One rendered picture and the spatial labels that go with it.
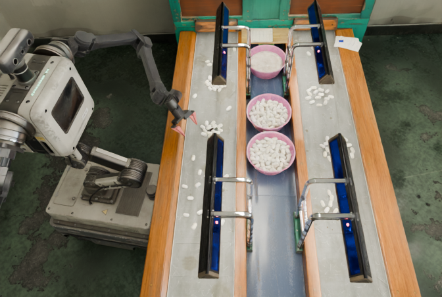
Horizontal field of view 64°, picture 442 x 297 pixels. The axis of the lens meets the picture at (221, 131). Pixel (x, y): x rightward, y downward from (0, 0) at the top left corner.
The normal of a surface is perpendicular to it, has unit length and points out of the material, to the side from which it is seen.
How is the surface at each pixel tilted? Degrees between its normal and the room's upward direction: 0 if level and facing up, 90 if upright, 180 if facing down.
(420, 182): 0
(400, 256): 0
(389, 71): 0
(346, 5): 90
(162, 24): 90
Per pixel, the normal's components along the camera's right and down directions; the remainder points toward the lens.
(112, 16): 0.00, 0.82
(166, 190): -0.05, -0.57
